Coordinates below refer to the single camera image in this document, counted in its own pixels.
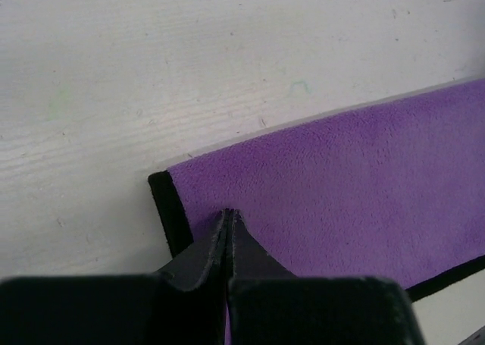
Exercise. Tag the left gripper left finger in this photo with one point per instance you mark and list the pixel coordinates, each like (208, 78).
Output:
(181, 303)

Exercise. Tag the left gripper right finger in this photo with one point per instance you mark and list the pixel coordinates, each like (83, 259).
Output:
(270, 305)

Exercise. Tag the purple towel black trim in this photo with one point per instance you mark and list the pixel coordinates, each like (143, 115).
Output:
(393, 190)

